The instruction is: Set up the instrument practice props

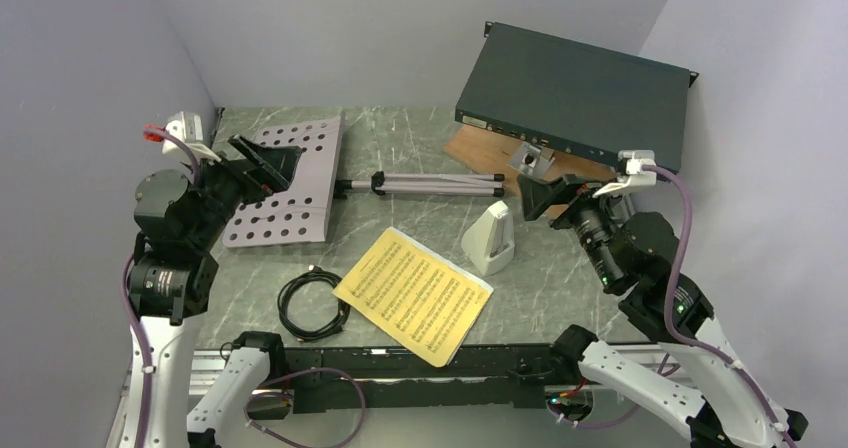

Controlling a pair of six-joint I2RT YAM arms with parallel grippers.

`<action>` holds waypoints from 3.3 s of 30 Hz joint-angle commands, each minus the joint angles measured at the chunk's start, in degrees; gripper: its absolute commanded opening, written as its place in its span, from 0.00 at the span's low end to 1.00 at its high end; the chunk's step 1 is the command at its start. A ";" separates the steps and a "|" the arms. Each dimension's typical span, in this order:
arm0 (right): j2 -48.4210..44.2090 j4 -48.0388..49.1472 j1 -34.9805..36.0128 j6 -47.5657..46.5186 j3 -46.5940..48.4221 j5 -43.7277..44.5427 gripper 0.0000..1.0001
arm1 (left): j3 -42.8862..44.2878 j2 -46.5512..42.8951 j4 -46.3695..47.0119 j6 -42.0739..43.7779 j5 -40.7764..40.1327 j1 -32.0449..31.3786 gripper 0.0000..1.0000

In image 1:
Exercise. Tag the dark green rack unit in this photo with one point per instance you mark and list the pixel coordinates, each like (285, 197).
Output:
(575, 97)

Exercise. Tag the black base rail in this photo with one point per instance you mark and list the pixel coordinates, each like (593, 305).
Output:
(517, 375)

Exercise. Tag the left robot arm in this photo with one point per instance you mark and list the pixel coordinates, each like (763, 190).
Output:
(166, 286)

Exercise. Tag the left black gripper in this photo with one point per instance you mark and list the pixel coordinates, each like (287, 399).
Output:
(282, 159)

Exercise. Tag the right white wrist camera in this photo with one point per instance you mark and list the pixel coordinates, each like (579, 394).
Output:
(632, 174)

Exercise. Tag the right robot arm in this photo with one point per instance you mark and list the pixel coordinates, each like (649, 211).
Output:
(640, 261)

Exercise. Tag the white metronome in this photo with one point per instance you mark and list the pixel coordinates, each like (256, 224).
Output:
(489, 243)

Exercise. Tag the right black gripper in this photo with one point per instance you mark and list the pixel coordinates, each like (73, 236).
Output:
(536, 195)

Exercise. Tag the white perforated music stand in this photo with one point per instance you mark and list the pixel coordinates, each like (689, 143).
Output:
(301, 214)

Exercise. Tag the wooden base board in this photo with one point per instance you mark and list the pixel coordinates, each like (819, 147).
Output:
(486, 152)

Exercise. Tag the yellow sheet music book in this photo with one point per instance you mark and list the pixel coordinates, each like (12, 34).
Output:
(417, 297)

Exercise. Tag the metal mounting bracket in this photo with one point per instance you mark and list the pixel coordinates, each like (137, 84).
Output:
(531, 160)

